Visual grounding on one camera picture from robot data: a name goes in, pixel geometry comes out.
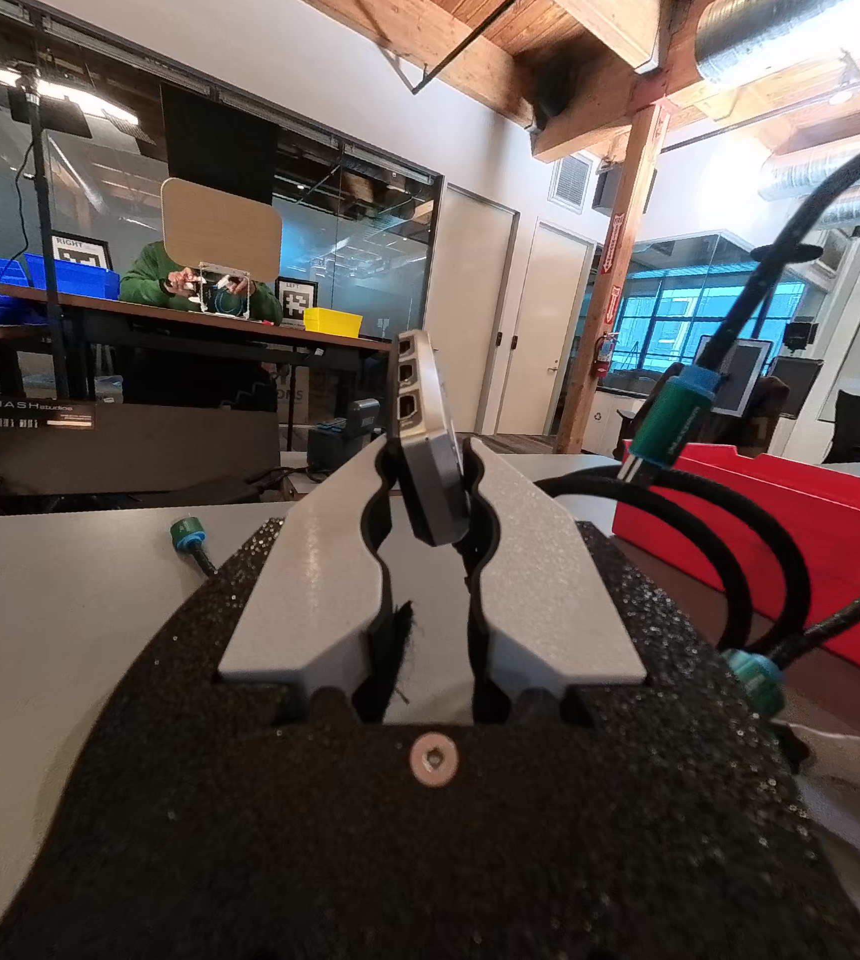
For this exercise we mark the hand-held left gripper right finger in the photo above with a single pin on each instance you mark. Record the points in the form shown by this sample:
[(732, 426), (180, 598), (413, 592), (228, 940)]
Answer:
[(557, 600)]

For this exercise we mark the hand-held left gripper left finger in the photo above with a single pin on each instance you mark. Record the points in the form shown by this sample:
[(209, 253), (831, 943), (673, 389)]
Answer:
[(310, 600)]

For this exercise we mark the red storage bin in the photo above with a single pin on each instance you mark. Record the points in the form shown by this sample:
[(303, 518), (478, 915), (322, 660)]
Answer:
[(812, 540)]

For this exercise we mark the black hard case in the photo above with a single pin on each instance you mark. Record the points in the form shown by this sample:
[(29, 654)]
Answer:
[(364, 420), (325, 450)]

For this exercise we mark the fire extinguisher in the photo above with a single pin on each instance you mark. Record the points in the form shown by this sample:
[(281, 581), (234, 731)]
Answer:
[(604, 356)]

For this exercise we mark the white double door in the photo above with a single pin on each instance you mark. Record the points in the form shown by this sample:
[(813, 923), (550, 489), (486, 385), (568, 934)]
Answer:
[(550, 322)]

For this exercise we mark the small yellow bin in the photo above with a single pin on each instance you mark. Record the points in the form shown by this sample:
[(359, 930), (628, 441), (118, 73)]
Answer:
[(332, 321)]

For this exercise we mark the computer monitor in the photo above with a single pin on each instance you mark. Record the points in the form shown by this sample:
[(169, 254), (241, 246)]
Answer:
[(745, 375)]

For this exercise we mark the framed marker tag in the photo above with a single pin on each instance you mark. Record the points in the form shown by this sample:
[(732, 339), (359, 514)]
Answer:
[(81, 251), (296, 304)]

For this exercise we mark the red sign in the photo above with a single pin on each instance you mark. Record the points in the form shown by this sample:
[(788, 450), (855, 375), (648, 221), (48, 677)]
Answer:
[(612, 244), (613, 304)]

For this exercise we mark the exterior window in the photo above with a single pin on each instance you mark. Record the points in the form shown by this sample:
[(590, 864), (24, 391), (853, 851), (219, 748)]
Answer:
[(662, 315)]

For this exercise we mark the long brown-edged table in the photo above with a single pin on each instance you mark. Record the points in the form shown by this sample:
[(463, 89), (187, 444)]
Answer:
[(174, 319)]

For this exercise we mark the glass partition window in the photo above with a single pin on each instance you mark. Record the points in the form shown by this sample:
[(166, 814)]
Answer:
[(355, 225)]

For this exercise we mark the black floor lamp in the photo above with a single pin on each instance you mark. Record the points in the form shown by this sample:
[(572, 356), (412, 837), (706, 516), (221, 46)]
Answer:
[(786, 253)]

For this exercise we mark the black light stand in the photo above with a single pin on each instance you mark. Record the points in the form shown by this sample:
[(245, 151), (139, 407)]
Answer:
[(43, 225)]

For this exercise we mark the black wall speaker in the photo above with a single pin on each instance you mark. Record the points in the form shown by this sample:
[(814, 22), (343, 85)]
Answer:
[(608, 189)]

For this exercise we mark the wall vent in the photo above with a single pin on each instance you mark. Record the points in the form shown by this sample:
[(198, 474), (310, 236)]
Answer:
[(571, 182)]

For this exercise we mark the black wall panel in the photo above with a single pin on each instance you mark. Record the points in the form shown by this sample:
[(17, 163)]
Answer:
[(219, 135)]

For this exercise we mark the silver air duct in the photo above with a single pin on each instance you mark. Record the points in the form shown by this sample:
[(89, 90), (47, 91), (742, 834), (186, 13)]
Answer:
[(775, 37)]

